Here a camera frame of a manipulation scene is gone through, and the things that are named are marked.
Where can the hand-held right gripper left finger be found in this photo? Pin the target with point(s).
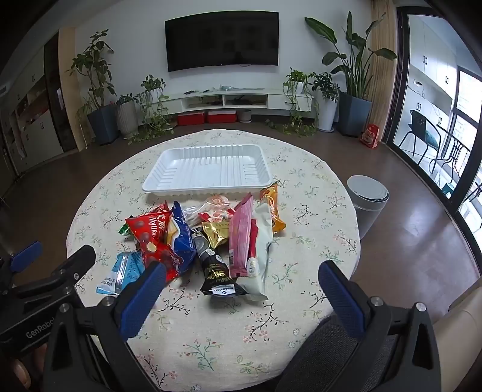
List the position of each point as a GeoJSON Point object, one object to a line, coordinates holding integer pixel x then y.
{"type": "Point", "coordinates": [143, 297]}

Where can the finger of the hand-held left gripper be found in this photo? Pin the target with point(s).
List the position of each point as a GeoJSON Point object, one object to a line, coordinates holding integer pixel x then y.
{"type": "Point", "coordinates": [26, 251]}
{"type": "Point", "coordinates": [77, 260]}

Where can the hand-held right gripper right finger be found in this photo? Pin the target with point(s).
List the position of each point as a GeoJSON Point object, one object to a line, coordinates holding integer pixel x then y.
{"type": "Point", "coordinates": [342, 297]}

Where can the light blue snack packet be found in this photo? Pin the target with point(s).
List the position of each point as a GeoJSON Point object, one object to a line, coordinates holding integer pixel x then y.
{"type": "Point", "coordinates": [120, 271]}

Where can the green snack packet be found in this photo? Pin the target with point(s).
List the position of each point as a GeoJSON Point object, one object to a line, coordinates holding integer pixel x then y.
{"type": "Point", "coordinates": [123, 229]}

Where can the red chocolate ball packet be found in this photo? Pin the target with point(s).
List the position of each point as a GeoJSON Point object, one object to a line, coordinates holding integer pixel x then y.
{"type": "Point", "coordinates": [148, 232]}

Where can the blue chips packet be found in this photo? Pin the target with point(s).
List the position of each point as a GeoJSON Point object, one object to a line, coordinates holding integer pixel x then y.
{"type": "Point", "coordinates": [184, 237]}

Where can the black snack packet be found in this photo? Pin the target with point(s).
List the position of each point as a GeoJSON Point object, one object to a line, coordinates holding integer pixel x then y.
{"type": "Point", "coordinates": [214, 269]}

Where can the red white snack packet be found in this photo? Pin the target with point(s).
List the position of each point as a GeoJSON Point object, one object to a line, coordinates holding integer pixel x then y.
{"type": "Point", "coordinates": [161, 209]}

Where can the gold snack packet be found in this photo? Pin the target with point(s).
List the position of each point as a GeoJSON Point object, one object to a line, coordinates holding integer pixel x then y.
{"type": "Point", "coordinates": [216, 232]}

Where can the cream snack packet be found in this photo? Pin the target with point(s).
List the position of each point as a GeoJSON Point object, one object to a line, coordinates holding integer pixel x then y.
{"type": "Point", "coordinates": [261, 233]}

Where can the red strawberry print packet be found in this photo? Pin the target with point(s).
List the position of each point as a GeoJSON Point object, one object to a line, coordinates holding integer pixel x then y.
{"type": "Point", "coordinates": [216, 217]}

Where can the orange snack packet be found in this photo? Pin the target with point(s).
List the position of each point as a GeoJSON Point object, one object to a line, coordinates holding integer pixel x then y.
{"type": "Point", "coordinates": [274, 211]}

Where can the pink snack packet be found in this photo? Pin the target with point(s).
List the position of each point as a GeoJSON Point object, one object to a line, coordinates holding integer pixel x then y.
{"type": "Point", "coordinates": [239, 233]}

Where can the clear plastic snack packet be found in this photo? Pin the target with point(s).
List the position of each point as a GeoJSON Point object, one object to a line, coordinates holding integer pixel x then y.
{"type": "Point", "coordinates": [214, 201]}

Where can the white plastic tray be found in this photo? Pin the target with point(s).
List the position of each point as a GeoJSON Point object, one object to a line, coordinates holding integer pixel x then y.
{"type": "Point", "coordinates": [211, 166]}

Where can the person's left hand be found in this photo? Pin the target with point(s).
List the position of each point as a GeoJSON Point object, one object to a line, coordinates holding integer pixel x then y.
{"type": "Point", "coordinates": [19, 371]}

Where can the grey white trash can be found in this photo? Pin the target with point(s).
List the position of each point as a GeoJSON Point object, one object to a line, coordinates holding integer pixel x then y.
{"type": "Point", "coordinates": [367, 203]}

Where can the round floral tablecloth table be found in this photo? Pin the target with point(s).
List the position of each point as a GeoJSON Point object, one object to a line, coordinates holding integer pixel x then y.
{"type": "Point", "coordinates": [301, 181]}

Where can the beige sofa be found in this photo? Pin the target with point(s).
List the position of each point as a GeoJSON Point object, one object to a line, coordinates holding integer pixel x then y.
{"type": "Point", "coordinates": [463, 339]}

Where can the tall plant in dark pot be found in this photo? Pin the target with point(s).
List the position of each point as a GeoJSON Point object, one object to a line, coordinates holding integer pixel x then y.
{"type": "Point", "coordinates": [102, 124]}

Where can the plant in white ribbed pot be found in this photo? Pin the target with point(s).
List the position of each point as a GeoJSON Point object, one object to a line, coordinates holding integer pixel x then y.
{"type": "Point", "coordinates": [126, 118]}

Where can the red bag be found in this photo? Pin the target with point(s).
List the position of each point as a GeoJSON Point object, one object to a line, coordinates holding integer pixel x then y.
{"type": "Point", "coordinates": [371, 136]}

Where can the red storage box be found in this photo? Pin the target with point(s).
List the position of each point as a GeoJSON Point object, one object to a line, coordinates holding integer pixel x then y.
{"type": "Point", "coordinates": [191, 118]}
{"type": "Point", "coordinates": [221, 117]}

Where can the large-leaf plant in dark pot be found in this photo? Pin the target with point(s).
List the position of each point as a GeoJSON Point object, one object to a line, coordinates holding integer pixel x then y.
{"type": "Point", "coordinates": [354, 113]}

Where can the trailing vine plant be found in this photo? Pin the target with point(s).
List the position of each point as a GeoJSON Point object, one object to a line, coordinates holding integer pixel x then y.
{"type": "Point", "coordinates": [152, 86]}

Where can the black balcony table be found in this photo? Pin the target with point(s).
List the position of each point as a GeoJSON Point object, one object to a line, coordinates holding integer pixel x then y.
{"type": "Point", "coordinates": [453, 143]}

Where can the black balcony chair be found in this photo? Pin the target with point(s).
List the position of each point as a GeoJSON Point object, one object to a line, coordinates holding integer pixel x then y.
{"type": "Point", "coordinates": [418, 120]}

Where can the small grey pot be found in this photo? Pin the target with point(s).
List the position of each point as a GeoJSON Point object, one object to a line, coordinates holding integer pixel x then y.
{"type": "Point", "coordinates": [244, 115]}

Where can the white television cabinet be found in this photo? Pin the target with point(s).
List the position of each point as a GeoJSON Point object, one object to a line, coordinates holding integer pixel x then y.
{"type": "Point", "coordinates": [278, 100]}

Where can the beige curtain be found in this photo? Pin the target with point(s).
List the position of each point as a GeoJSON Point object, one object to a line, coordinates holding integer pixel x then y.
{"type": "Point", "coordinates": [382, 83]}

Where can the trailing plant on cabinet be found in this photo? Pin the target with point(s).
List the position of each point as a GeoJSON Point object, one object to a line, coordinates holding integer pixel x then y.
{"type": "Point", "coordinates": [297, 81]}

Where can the white wall cabinet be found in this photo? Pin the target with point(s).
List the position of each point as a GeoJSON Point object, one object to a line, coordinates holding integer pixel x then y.
{"type": "Point", "coordinates": [34, 128]}

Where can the black sliding door frame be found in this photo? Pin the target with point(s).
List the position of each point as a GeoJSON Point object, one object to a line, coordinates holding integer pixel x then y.
{"type": "Point", "coordinates": [401, 75]}

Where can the wall television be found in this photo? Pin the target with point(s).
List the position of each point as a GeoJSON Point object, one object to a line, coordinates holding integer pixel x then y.
{"type": "Point", "coordinates": [222, 41]}

